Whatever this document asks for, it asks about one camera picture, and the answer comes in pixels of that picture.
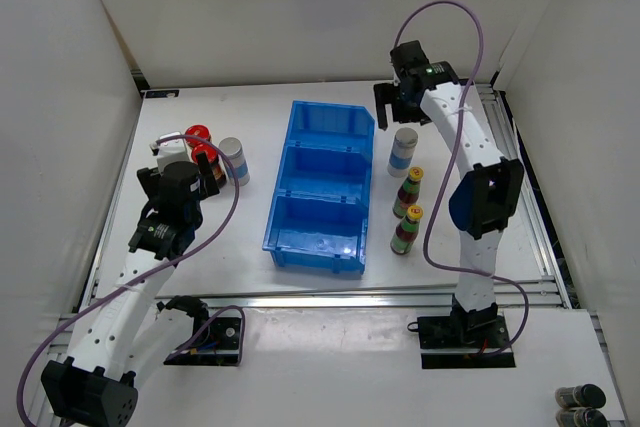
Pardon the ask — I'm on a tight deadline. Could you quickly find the blue-label shaker can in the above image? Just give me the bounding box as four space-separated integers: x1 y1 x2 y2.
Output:
218 137 250 186
387 127 418 177

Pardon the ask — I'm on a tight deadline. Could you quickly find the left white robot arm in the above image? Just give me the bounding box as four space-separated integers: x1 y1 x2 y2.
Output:
41 161 210 426

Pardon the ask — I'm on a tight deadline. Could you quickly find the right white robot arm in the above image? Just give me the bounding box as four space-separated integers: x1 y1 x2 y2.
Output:
374 41 524 347

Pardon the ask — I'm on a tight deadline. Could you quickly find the front red-lid sauce jar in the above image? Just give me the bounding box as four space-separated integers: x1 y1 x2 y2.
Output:
191 143 226 190

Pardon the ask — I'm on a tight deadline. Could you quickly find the red-lid sauce jar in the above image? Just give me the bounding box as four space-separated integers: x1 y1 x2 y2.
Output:
185 124 211 148
191 143 226 190

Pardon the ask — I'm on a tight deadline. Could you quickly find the rear red-lid sauce jar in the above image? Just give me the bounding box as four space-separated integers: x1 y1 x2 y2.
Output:
185 124 211 148

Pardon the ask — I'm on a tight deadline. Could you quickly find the rear yellow-cap sauce bottle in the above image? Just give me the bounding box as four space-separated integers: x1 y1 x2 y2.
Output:
392 167 424 218

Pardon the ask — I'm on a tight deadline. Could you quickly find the yellow-cap sauce bottle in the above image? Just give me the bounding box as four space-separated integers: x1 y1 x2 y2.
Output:
390 204 424 255
392 167 424 218

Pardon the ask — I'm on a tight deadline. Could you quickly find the blue three-compartment plastic bin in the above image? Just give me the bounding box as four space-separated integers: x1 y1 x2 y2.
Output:
263 100 375 276

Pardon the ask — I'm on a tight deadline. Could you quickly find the front yellow-cap sauce bottle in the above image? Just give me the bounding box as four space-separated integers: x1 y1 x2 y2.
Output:
390 204 424 255

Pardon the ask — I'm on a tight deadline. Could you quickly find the upper dark corner bottle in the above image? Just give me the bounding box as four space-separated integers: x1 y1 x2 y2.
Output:
554 383 607 409

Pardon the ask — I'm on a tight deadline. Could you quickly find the dark corner bottle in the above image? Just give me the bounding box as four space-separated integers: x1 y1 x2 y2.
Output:
554 383 607 409
555 408 608 427

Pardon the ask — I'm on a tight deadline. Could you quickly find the lower dark corner bottle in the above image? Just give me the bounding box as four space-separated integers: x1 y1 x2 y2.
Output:
555 408 608 427

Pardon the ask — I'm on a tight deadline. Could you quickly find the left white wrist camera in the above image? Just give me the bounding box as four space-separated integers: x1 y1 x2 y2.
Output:
150 132 191 173

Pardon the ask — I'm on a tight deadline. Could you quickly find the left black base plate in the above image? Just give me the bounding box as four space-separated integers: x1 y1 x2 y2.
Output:
164 317 244 367

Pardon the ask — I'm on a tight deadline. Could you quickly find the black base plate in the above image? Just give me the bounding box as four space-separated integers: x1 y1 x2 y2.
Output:
164 317 244 367
407 315 516 370

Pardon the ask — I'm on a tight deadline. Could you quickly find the aluminium frame rail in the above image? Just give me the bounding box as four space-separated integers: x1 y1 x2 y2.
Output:
80 82 571 312

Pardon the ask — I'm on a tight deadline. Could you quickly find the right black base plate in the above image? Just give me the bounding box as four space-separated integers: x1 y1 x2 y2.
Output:
407 315 516 370

